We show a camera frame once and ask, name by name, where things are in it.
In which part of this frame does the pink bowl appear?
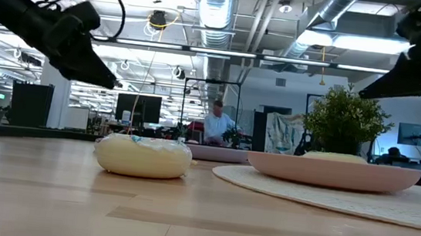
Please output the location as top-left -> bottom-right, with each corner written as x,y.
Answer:
244,150 -> 421,198

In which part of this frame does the purple plate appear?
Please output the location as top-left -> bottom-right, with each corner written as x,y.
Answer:
184,142 -> 250,166

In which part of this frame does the person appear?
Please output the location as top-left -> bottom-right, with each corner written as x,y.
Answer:
202,98 -> 244,149
374,144 -> 410,168

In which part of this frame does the mint green donut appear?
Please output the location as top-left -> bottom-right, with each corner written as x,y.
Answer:
301,149 -> 369,166

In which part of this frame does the ceiling cable reel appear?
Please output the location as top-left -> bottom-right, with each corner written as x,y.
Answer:
147,9 -> 170,32

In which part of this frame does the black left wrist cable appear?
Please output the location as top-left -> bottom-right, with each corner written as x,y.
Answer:
61,0 -> 128,45

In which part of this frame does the white blue patterned cloth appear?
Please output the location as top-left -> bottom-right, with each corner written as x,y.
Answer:
264,111 -> 307,157

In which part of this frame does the black computer monitor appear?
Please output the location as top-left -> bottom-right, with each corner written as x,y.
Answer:
114,92 -> 163,126

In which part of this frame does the potted green plant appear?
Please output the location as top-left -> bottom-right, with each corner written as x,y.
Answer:
299,79 -> 399,160

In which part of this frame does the overhead light bar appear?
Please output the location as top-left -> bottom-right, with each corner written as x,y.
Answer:
89,35 -> 393,76

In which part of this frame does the dark narrow panel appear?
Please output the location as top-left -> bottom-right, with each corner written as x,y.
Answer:
250,109 -> 270,152

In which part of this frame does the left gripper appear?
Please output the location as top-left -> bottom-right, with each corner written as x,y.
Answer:
0,0 -> 126,90

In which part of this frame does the red chair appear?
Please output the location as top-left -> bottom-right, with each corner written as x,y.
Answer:
187,120 -> 206,134

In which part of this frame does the black partition panel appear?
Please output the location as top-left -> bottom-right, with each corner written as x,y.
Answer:
8,79 -> 56,130

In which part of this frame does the blue donut white drizzle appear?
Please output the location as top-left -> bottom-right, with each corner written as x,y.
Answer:
92,130 -> 195,183

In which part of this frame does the blue screen monitor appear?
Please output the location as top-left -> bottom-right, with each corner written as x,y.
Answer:
396,122 -> 421,147

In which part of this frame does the ceiling dome sensor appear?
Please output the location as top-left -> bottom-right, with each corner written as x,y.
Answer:
277,0 -> 295,15

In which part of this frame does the white round woven placemat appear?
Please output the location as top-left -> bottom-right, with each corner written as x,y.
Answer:
207,162 -> 421,233

